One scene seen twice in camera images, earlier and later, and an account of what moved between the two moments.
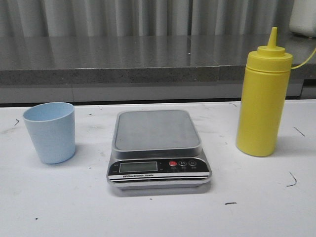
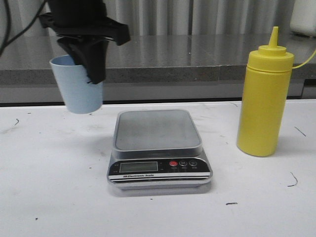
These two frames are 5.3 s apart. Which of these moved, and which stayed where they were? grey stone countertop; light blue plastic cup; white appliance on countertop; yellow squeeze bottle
Moved: light blue plastic cup
Stayed: white appliance on countertop; yellow squeeze bottle; grey stone countertop
